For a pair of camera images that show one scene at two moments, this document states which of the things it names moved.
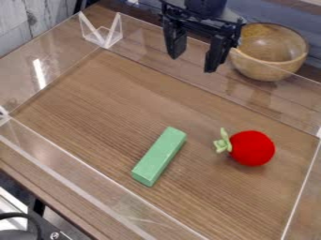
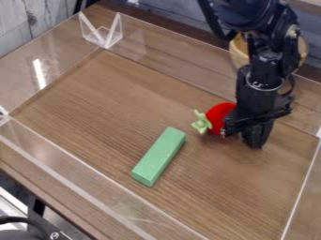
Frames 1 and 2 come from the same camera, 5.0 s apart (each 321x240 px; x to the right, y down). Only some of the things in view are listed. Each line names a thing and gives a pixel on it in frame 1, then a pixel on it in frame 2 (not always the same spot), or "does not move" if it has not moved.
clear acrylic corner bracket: x=104 y=37 does not move
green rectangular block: x=157 y=161 does not move
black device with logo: x=50 y=232 does not move
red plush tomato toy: x=251 y=147 to x=212 y=121
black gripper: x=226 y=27 to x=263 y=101
